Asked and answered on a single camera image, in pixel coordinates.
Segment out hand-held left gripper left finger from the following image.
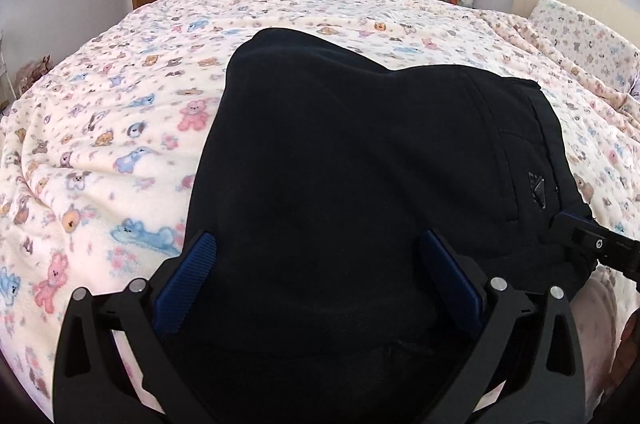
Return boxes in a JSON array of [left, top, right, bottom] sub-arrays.
[[52, 231, 226, 424]]

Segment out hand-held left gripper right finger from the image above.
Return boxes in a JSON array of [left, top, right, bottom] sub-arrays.
[[419, 229, 587, 424]]

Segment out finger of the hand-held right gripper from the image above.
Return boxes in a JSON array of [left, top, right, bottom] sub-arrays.
[[549, 211, 640, 279]]

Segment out black pants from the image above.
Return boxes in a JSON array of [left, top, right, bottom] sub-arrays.
[[160, 28, 596, 424]]

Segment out teddy bear print blanket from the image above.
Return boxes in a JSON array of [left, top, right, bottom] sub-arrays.
[[0, 0, 640, 424]]

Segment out teddy bear print pillow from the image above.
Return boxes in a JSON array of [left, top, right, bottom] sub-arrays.
[[527, 0, 640, 97]]

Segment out white wire rack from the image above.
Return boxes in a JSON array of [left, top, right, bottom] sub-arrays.
[[0, 28, 12, 107]]

